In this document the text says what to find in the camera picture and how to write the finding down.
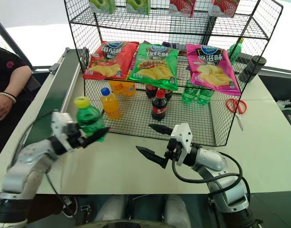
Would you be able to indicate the black ribbed cylinder object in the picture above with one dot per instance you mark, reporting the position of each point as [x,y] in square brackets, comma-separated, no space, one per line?
[252,67]

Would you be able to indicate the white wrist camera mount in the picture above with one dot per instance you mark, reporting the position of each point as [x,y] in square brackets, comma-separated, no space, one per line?
[183,137]
[61,122]

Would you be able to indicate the cola bottle red cap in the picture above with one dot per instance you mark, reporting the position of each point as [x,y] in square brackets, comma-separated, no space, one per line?
[159,108]

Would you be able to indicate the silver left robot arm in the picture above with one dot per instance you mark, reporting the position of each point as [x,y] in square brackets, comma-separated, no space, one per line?
[24,166]

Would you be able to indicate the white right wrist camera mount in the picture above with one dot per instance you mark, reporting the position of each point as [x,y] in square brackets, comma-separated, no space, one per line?
[183,137]

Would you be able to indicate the green potato chip bag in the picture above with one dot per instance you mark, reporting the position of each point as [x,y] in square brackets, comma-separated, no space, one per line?
[154,69]

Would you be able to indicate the red strawberry drink carton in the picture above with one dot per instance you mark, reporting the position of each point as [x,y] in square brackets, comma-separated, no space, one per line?
[223,7]
[182,7]

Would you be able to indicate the pink potato chip bag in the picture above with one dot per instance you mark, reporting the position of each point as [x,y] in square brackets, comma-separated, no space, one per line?
[213,71]

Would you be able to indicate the grey rounded leg shape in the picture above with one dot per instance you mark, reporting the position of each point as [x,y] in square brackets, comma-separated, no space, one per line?
[178,210]
[112,209]

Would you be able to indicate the bystander black shirt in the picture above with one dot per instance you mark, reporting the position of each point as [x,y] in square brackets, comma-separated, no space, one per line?
[5,61]

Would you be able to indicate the green conveyor belt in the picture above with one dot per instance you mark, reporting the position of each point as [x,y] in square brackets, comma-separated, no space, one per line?
[59,88]

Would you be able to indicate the purple snack packet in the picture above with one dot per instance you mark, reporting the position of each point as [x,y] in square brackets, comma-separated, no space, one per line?
[170,44]

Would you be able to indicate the bystander bare hand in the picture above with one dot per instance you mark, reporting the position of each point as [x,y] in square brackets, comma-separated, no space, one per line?
[2,108]

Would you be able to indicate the green soda bottle yellow cap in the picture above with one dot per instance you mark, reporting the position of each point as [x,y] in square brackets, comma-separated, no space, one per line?
[89,117]

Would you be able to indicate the dark printed mat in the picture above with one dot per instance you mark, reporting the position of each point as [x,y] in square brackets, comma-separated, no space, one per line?
[284,99]

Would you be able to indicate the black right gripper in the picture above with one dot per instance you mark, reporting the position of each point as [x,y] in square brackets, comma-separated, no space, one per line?
[173,152]

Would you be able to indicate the orange soda bottle blue cap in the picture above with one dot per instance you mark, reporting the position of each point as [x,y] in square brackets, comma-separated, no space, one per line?
[110,104]

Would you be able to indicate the black white sneaker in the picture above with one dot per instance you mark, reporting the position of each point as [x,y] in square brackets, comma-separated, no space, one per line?
[69,206]

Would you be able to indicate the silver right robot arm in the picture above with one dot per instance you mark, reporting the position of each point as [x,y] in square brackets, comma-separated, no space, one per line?
[221,175]

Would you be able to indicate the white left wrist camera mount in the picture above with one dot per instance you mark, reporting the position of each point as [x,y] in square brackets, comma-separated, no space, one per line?
[61,122]

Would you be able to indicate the red potato chip bag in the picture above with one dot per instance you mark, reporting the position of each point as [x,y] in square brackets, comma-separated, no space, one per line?
[112,59]

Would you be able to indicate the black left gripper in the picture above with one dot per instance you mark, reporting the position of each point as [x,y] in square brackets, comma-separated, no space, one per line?
[75,139]

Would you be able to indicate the bystander forearm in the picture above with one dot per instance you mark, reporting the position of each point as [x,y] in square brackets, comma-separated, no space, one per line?
[17,79]

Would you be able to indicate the green apple drink carton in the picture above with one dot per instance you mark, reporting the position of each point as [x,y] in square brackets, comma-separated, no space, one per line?
[101,5]
[137,6]

